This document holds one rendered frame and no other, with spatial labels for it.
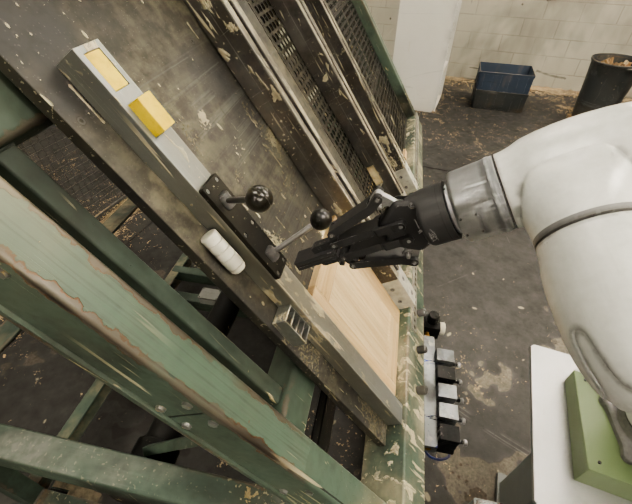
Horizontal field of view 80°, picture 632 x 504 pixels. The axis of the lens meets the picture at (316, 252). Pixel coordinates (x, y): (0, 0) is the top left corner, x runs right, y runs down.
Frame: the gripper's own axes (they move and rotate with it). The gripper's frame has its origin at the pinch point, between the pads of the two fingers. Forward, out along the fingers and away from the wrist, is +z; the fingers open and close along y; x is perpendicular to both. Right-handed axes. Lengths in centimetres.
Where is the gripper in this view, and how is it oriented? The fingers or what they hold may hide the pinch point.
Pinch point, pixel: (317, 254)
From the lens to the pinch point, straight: 56.1
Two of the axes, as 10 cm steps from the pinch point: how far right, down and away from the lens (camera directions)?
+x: 2.0, -6.6, 7.2
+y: 5.3, 6.9, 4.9
